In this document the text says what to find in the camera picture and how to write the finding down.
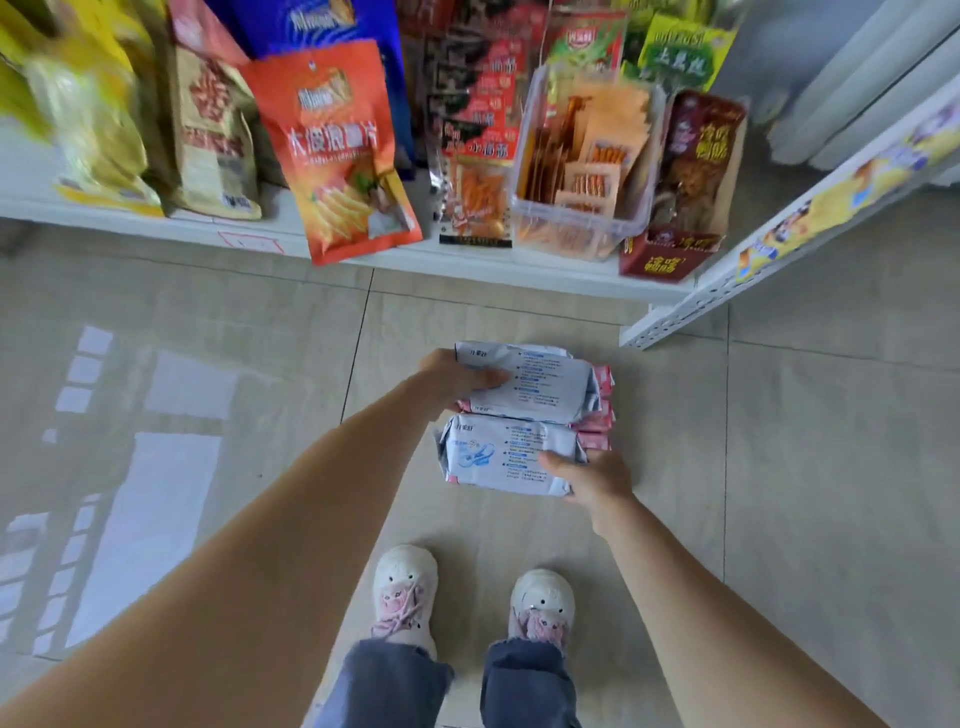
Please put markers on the person's right hand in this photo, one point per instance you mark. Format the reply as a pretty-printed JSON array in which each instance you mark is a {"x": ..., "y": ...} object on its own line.
[{"x": 596, "y": 484}]

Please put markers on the person's left hand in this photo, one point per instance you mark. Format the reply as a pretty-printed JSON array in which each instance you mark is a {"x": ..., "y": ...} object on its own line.
[{"x": 450, "y": 382}]

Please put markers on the long white pad packet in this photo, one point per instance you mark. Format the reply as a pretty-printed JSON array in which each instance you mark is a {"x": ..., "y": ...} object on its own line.
[
  {"x": 547, "y": 386},
  {"x": 495, "y": 457}
]

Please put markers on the row of red strip packets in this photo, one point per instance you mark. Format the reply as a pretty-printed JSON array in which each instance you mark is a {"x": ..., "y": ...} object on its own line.
[{"x": 472, "y": 135}]

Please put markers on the orange chip bag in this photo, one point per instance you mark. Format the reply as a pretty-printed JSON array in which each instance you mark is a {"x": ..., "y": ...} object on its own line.
[{"x": 337, "y": 150}]

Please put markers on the white metal shelf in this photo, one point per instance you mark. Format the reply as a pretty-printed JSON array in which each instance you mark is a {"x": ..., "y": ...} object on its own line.
[{"x": 22, "y": 180}]

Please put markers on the person's right forearm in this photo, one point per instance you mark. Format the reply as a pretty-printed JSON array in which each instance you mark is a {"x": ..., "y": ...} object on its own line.
[{"x": 712, "y": 637}]

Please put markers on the person's left forearm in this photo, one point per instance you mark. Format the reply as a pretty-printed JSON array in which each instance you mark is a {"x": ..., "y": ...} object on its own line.
[{"x": 210, "y": 585}]

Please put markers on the person's right shoe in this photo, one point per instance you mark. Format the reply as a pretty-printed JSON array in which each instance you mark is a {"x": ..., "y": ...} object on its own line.
[{"x": 541, "y": 600}]

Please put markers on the person's shoe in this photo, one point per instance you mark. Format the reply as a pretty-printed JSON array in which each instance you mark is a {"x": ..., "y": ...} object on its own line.
[
  {"x": 541, "y": 600},
  {"x": 405, "y": 585}
]

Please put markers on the person's left shoe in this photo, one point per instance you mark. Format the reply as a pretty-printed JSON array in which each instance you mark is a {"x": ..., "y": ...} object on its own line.
[{"x": 405, "y": 585}]

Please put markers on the person's right leg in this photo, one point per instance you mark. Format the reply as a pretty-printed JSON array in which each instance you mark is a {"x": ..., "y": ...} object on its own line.
[{"x": 529, "y": 686}]

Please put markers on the person's leg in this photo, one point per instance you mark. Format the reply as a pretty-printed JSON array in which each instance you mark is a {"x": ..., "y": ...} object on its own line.
[
  {"x": 529, "y": 686},
  {"x": 382, "y": 686}
]

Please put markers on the person's left leg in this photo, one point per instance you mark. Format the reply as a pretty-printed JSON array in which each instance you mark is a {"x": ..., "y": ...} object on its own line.
[{"x": 382, "y": 686}]

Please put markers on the white perforated rack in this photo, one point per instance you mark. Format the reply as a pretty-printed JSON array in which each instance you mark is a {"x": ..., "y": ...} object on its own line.
[{"x": 675, "y": 322}]

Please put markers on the red bordered paper label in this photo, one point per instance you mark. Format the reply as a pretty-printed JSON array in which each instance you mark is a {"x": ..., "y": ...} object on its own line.
[{"x": 251, "y": 242}]

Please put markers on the clear box of orange sachets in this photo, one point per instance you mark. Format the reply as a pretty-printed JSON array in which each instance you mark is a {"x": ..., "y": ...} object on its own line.
[{"x": 585, "y": 165}]

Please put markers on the brown snack box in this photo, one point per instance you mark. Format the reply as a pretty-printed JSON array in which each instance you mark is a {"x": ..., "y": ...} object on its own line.
[{"x": 690, "y": 180}]

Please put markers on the beige snack bag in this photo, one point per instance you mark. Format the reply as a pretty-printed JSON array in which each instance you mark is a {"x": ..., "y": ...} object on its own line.
[{"x": 214, "y": 142}]

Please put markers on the green red snack packet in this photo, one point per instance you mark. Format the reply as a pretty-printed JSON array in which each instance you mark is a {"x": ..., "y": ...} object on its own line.
[{"x": 585, "y": 37}]

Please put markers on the yellow chip bag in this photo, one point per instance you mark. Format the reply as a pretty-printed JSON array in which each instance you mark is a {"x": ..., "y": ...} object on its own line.
[{"x": 90, "y": 127}]

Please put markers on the white radiator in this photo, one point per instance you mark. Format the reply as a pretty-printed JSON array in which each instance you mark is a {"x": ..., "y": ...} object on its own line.
[{"x": 862, "y": 82}]

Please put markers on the plain yellow snack bag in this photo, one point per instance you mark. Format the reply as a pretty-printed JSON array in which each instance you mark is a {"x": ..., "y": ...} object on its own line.
[{"x": 15, "y": 75}]

